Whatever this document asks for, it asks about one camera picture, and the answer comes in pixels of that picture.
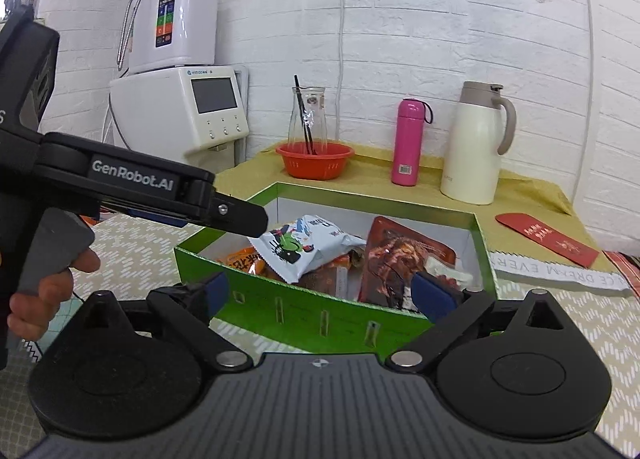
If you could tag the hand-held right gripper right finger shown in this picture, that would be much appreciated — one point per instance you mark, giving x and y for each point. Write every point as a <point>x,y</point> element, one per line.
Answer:
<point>432,296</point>

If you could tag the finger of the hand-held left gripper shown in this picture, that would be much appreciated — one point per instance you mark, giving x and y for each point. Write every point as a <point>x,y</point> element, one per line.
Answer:
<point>242,219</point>
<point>155,218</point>

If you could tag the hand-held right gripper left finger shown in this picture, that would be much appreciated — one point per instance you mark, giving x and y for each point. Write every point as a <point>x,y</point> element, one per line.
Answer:
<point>215,293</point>

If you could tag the small clear white label packet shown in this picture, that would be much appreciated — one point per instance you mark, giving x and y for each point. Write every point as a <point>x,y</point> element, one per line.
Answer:
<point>447,271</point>

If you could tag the orange and green snack packet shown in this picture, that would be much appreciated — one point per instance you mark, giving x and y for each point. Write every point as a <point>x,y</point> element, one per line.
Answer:
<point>245,259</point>

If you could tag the dark brown meat snack packet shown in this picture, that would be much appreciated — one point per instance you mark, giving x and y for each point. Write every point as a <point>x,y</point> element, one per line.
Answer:
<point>400,259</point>

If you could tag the white cartoon print snack packet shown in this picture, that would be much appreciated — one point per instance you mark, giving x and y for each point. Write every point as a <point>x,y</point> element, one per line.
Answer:
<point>300,244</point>

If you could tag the green cardboard box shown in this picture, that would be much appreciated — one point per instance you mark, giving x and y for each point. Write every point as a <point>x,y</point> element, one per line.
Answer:
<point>300,311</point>

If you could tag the red snack packet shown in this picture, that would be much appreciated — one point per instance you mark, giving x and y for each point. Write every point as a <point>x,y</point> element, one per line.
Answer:
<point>325,283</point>

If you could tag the person's left hand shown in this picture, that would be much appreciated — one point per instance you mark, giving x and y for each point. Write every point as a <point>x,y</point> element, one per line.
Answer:
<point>45,309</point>

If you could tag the red plastic bowl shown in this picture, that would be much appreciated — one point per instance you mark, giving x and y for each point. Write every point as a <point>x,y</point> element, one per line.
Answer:
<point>315,164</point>

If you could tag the white water dispenser with screen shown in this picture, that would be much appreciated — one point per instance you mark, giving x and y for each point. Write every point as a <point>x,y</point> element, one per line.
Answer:
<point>150,109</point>

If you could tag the yellow cloth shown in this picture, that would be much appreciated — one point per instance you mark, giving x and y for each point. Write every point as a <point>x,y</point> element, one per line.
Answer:
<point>380,189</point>

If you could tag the black straw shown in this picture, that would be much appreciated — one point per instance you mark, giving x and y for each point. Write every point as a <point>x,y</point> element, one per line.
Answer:
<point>304,114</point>

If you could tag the red envelope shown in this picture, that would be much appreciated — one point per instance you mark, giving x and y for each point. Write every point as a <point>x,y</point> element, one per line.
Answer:
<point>545,239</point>

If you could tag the glass carafe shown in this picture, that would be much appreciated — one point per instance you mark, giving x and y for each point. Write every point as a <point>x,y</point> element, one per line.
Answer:
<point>317,114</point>

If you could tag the cream thermos jug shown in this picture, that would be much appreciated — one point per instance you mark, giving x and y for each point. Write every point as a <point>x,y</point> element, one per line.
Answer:
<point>470,149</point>

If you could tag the pink thermos bottle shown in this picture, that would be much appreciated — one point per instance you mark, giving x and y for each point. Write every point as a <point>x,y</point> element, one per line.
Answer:
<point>407,144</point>

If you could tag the white water purifier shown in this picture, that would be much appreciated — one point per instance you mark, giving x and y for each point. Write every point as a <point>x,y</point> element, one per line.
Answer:
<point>192,19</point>

